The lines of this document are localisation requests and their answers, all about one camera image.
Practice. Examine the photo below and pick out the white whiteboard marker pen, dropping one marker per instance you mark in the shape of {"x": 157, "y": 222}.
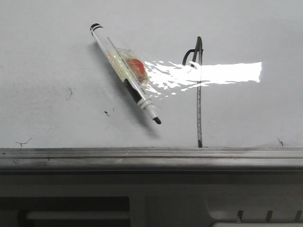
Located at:
{"x": 129, "y": 68}

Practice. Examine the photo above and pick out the grey aluminium whiteboard tray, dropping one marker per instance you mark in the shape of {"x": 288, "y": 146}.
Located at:
{"x": 80, "y": 160}

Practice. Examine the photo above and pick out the white whiteboard surface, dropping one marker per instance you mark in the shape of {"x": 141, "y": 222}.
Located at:
{"x": 57, "y": 89}

